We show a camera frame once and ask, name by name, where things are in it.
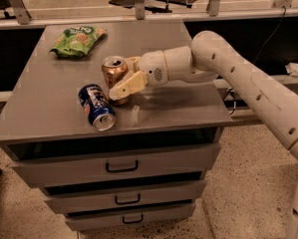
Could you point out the orange soda can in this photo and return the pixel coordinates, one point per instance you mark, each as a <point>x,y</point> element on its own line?
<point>114,68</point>

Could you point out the grey drawer cabinet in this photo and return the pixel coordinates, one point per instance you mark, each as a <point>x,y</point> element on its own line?
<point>122,136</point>

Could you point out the top drawer with black handle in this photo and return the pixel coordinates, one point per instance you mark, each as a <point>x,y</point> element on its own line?
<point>79,169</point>

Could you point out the bottom drawer with black handle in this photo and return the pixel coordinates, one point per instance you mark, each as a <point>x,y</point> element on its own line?
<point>130,217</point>

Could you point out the blue pepsi can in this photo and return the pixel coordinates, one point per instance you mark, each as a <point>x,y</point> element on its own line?
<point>100,113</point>

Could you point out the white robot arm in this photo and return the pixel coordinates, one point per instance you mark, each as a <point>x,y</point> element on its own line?
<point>208,56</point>

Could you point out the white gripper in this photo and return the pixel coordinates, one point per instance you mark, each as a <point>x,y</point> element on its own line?
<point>150,67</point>

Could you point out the green chip bag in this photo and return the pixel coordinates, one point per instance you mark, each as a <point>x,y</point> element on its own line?
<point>77,42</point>

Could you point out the drawer with black handle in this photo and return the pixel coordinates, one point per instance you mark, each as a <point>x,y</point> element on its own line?
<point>126,197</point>
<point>130,217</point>
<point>79,169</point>

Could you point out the middle drawer with black handle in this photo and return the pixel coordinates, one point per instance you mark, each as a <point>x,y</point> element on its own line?
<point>126,197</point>

